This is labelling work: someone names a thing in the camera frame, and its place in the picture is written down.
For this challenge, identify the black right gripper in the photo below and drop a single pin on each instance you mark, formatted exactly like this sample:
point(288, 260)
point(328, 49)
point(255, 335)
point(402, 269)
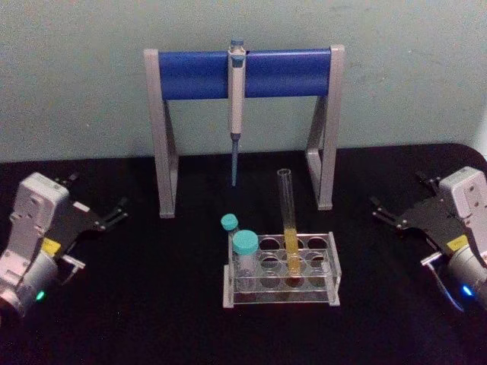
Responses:
point(433, 224)

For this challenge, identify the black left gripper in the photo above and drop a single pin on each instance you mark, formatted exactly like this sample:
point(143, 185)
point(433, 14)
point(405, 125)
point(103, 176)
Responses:
point(78, 222)

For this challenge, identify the clear acrylic tube rack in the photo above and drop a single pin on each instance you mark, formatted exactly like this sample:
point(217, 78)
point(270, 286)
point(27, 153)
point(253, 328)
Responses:
point(327, 266)

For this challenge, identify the glass tube with yellow liquid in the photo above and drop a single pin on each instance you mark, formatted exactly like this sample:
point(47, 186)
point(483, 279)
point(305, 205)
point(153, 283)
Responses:
point(292, 243)

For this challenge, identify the small teal capped tube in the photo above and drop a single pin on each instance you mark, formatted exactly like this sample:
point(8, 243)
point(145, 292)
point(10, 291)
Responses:
point(229, 222)

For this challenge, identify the black table cloth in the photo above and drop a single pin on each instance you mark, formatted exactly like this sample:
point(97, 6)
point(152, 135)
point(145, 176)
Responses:
point(152, 327)

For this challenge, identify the blue pipette tip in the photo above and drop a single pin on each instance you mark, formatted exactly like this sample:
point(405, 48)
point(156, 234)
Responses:
point(234, 163)

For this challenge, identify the grey stand with blue bar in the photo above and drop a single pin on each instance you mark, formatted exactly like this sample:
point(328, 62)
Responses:
point(190, 76)

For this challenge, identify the large teal capped tube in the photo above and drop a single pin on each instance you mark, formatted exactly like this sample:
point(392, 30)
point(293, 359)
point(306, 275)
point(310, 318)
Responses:
point(245, 242)

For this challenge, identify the white and blue pipette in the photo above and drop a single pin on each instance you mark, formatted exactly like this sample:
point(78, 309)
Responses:
point(236, 95)

